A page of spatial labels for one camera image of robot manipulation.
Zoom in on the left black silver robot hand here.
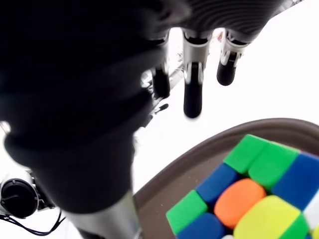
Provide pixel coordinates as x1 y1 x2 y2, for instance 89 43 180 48
140 70 169 128

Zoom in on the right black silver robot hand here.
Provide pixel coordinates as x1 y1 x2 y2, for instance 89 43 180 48
0 0 285 239

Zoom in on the multicoloured Rubik's cube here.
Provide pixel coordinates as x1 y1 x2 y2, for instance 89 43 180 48
165 134 319 239

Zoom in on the round dark brown plate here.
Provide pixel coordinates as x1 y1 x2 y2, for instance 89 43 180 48
133 118 319 239

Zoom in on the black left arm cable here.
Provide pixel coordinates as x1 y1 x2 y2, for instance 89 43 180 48
0 209 67 236

